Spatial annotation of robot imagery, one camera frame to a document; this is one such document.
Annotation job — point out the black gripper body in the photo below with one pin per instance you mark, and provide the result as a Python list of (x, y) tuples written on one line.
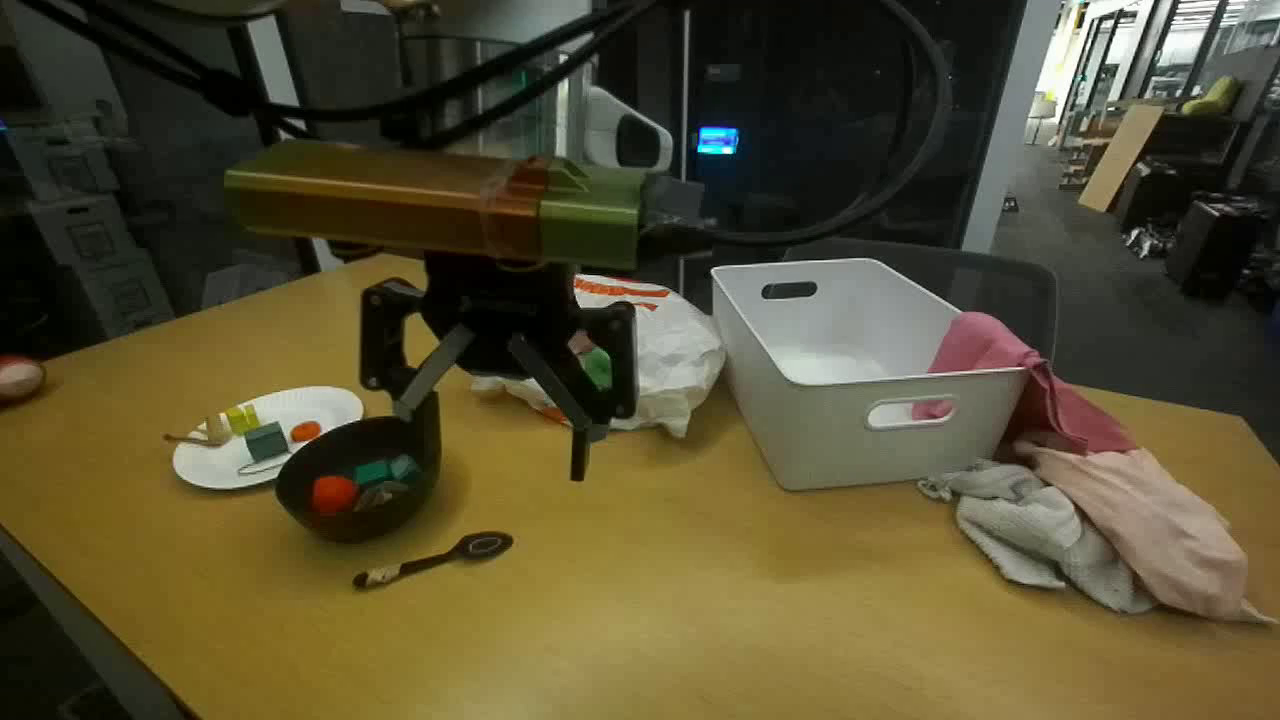
[(502, 303)]

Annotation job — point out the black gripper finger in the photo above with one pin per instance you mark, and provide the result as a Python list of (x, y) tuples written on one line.
[(434, 370), (583, 425)]

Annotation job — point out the black spoon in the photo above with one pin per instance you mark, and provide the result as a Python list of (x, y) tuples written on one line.
[(467, 550)]

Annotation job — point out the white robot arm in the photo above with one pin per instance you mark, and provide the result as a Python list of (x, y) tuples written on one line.
[(610, 132)]

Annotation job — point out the teal block in bowl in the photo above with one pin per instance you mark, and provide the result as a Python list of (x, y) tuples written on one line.
[(384, 469)]

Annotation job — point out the black bowl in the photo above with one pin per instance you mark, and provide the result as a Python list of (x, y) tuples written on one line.
[(377, 511)]

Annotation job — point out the red ball in bowl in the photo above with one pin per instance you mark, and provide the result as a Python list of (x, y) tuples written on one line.
[(335, 495)]

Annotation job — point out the green ball in bag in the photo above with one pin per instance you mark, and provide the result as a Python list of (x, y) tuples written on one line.
[(596, 366)]

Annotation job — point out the white orange plastic bag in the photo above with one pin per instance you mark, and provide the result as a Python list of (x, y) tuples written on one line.
[(678, 349)]

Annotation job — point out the orange disc on plate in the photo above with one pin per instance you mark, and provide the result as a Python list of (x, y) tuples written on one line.
[(309, 428)]

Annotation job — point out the teal block on plate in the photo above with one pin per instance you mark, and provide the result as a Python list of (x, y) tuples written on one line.
[(266, 442)]

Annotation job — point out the yellow block on plate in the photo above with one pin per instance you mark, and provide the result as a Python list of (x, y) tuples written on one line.
[(241, 416)]

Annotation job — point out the white plastic bin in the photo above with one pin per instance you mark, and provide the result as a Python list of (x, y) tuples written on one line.
[(831, 366)]

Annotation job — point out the white paper plate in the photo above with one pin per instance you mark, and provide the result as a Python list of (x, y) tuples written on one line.
[(216, 462)]

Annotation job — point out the grey cloth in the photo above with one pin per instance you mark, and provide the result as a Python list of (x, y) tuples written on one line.
[(1035, 534)]

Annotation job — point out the pink cloth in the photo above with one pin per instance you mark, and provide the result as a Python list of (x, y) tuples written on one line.
[(1177, 545)]

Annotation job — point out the blue lit wall display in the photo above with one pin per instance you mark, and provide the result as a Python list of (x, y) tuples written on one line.
[(716, 140)]

